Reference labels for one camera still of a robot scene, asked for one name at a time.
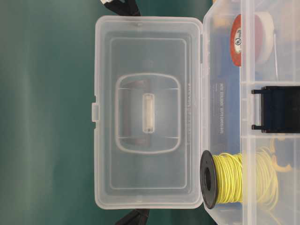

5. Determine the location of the translucent plastic tool box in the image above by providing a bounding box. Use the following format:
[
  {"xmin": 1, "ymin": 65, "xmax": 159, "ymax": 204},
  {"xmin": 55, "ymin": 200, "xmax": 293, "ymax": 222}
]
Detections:
[{"xmin": 91, "ymin": 0, "xmax": 300, "ymax": 225}]

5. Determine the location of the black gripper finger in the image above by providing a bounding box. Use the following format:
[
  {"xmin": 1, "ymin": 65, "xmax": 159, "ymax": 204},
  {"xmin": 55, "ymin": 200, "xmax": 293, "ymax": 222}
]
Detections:
[
  {"xmin": 115, "ymin": 209, "xmax": 150, "ymax": 225},
  {"xmin": 100, "ymin": 0, "xmax": 141, "ymax": 16}
]

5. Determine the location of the black carry handle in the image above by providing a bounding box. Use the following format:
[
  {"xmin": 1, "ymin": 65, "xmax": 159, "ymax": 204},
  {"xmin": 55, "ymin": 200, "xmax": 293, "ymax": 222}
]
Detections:
[{"xmin": 120, "ymin": 78, "xmax": 151, "ymax": 147}]

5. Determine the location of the white tape roll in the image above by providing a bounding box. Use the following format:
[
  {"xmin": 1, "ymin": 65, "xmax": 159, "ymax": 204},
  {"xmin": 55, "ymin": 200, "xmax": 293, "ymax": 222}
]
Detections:
[{"xmin": 255, "ymin": 12, "xmax": 275, "ymax": 64}]

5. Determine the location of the yellow wire spool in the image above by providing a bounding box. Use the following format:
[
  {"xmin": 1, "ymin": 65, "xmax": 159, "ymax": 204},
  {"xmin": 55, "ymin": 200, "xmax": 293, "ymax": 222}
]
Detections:
[{"xmin": 200, "ymin": 149, "xmax": 279, "ymax": 210}]

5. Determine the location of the black box latch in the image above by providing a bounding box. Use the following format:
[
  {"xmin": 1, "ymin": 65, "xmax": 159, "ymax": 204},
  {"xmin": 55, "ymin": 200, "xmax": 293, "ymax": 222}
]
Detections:
[{"xmin": 251, "ymin": 86, "xmax": 300, "ymax": 134}]

